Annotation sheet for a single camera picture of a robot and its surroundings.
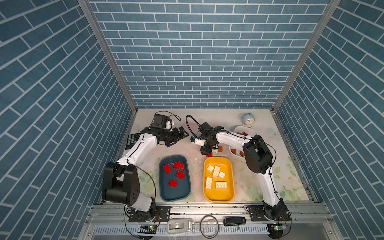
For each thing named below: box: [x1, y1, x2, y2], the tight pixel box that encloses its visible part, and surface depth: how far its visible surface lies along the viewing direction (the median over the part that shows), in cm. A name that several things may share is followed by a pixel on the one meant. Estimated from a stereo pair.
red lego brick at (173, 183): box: [168, 179, 178, 187], surface depth 86 cm
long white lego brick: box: [213, 165, 221, 178], surface depth 88 cm
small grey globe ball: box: [242, 113, 255, 125], surface depth 110 cm
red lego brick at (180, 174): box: [175, 170, 186, 180], surface depth 86 cm
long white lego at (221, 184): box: [215, 181, 228, 189], surface depth 84 cm
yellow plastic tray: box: [203, 157, 235, 203], surface depth 85 cm
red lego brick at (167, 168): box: [163, 164, 172, 174], surface depth 88 cm
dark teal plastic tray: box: [159, 154, 192, 202], surface depth 86 cm
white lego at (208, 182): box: [205, 177, 213, 189], surface depth 84 cm
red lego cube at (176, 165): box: [173, 161, 181, 170], surface depth 89 cm
